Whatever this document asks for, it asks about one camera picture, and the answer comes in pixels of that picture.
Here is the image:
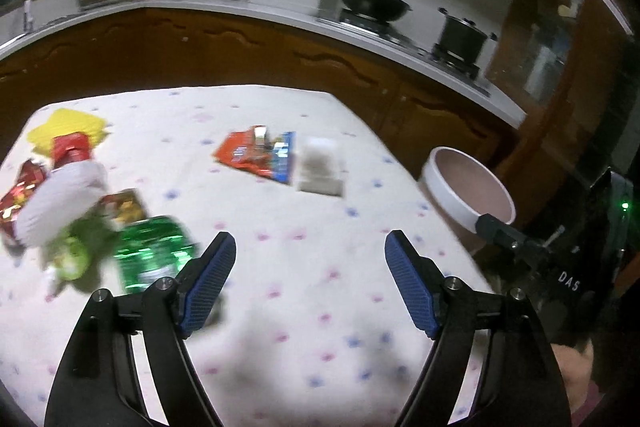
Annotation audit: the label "gas stove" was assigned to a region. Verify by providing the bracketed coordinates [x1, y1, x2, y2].
[317, 9, 490, 98]

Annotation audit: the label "black stock pot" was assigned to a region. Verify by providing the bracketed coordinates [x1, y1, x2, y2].
[437, 8, 498, 64]

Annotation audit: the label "green juice pouch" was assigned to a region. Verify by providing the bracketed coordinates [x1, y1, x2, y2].
[44, 213, 116, 283]

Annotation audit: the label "sink faucet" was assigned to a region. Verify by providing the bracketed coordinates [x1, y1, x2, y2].
[23, 0, 34, 35]

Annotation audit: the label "white floral tablecloth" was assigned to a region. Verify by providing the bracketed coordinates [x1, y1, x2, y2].
[0, 84, 497, 427]

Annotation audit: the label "red blue snack packet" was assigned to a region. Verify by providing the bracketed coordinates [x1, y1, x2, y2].
[213, 126, 296, 184]

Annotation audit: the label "red crumpled wrapper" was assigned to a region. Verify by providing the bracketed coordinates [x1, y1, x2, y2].
[51, 132, 92, 169]

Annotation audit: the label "yellow foam fruit net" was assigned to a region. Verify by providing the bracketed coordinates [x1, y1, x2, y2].
[27, 108, 107, 158]

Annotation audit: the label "crushed green drink can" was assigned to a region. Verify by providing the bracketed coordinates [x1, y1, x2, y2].
[114, 216, 196, 294]

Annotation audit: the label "small gold snack wrapper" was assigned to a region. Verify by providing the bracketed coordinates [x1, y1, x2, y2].
[100, 188, 148, 227]

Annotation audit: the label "pink white trash bin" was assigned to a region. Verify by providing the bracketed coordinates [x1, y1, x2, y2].
[418, 146, 516, 255]

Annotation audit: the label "person's right hand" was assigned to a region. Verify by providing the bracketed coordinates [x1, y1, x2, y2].
[551, 339, 602, 426]

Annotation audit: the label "wooden kitchen cabinets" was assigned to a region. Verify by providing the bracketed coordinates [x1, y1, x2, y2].
[1, 9, 518, 174]

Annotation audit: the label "crushed red drink can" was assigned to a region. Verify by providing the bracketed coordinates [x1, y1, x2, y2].
[1, 159, 47, 247]

